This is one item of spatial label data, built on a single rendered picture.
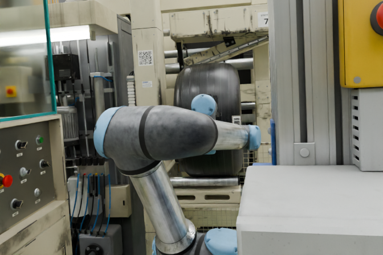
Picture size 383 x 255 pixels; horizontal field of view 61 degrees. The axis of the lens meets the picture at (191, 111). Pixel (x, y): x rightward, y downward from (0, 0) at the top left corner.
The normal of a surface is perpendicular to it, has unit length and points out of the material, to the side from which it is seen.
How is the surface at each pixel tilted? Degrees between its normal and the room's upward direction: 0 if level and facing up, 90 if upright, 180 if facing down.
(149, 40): 90
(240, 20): 90
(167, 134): 84
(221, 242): 7
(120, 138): 94
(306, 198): 0
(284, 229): 45
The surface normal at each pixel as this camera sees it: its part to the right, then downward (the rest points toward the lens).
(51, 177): 0.99, -0.04
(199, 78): -0.14, -0.67
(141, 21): -0.14, 0.07
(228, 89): 0.12, -0.48
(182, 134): 0.41, -0.04
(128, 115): -0.35, -0.65
